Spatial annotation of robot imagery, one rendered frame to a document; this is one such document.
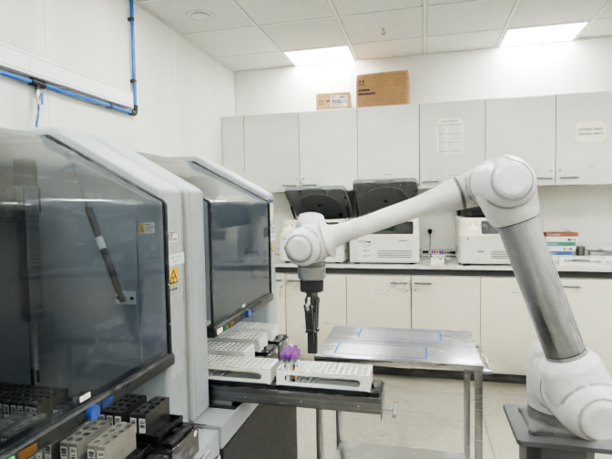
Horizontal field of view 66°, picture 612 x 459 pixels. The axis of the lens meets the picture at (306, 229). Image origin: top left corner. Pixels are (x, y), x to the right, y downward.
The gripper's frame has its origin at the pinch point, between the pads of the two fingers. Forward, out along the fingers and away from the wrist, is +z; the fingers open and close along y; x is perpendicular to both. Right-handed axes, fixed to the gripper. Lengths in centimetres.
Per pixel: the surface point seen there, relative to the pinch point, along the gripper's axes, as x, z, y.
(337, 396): -9.1, 14.3, -6.4
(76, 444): 38, 7, -61
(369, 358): -15.2, 12.3, 25.3
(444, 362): -42, 12, 25
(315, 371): -1.5, 8.3, -2.8
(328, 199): 46, -49, 256
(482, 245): -77, -13, 230
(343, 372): -10.5, 8.0, -2.6
